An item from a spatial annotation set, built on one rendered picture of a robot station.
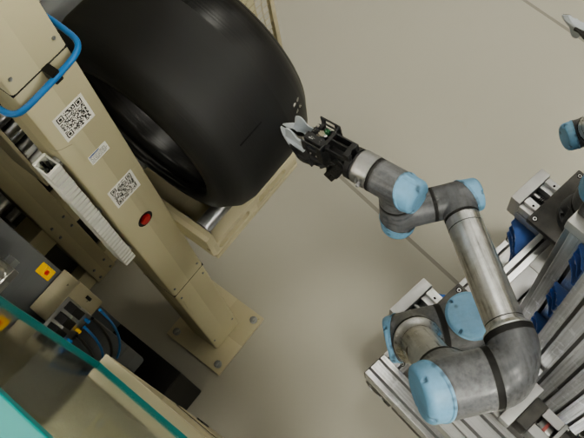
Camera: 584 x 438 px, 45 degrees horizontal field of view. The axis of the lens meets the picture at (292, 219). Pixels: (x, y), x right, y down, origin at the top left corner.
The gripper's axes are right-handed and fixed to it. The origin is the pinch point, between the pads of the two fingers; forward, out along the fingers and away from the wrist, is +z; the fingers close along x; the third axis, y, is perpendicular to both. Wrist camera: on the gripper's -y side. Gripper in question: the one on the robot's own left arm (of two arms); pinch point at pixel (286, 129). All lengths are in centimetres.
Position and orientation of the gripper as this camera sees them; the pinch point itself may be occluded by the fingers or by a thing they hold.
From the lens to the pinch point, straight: 159.4
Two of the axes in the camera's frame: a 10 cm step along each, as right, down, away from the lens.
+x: -6.1, 7.5, -2.6
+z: -7.6, -4.8, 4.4
